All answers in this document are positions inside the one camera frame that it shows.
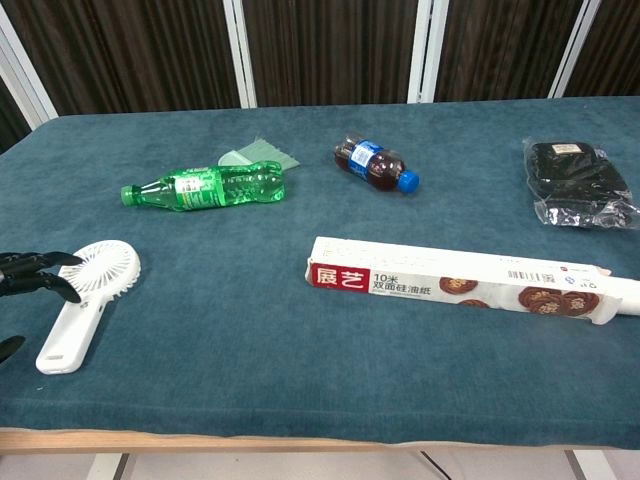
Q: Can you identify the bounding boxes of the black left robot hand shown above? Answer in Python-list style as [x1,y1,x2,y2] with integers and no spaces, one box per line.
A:
[0,250,84,369]

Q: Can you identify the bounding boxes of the white handheld fan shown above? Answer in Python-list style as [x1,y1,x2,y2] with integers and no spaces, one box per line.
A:
[35,239,142,376]

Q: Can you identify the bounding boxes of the green plastic soda bottle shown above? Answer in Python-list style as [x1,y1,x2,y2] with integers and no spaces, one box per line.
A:
[120,160,287,213]

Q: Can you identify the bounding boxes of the teal fabric table cover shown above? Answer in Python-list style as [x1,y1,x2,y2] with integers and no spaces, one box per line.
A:
[0,96,640,448]

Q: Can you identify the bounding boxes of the small cola bottle blue cap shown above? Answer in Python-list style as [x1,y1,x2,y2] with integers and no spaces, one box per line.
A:
[333,131,421,195]

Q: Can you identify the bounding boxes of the white baking paper box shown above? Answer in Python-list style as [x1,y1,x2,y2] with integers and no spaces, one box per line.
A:
[304,236,620,327]

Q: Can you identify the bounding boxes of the black item in plastic bag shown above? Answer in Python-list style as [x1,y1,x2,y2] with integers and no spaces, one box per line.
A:
[522,137,640,231]

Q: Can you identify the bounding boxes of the white baking paper roll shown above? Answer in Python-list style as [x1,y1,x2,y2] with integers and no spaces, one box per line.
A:
[597,267,640,318]

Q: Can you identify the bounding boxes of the white partition frame post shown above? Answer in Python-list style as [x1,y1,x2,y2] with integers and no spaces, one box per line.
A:
[0,5,60,132]
[406,0,448,105]
[548,0,603,99]
[222,0,258,109]

